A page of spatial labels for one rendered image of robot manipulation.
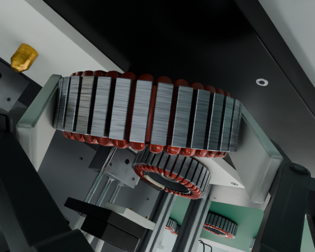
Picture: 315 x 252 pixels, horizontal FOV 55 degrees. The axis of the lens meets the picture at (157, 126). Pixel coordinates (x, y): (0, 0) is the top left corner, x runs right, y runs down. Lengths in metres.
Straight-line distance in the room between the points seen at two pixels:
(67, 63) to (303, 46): 0.22
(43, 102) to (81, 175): 0.49
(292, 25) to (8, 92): 0.36
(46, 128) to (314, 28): 0.18
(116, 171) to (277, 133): 0.30
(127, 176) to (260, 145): 0.40
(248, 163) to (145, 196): 0.57
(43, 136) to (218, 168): 0.29
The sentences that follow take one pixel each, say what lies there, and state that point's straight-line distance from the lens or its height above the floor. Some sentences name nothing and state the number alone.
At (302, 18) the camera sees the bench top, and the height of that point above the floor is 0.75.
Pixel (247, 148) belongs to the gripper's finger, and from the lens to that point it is 0.18.
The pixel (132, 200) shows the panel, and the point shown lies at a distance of 0.71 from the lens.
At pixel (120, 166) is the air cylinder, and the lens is 0.53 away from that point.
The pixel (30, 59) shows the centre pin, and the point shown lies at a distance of 0.34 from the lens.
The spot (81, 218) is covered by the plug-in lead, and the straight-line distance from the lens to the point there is 0.54.
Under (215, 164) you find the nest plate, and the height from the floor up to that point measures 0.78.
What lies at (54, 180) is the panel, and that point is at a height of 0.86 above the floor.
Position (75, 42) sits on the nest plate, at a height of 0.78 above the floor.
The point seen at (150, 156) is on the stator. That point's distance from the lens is 0.40.
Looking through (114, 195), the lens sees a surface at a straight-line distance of 0.56.
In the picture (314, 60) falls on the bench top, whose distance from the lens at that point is 0.25.
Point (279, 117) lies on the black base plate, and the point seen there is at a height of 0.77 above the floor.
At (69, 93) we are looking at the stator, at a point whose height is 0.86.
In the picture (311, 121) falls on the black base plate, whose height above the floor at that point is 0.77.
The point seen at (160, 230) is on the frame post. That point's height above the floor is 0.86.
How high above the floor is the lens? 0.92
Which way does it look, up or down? 22 degrees down
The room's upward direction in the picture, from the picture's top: 155 degrees counter-clockwise
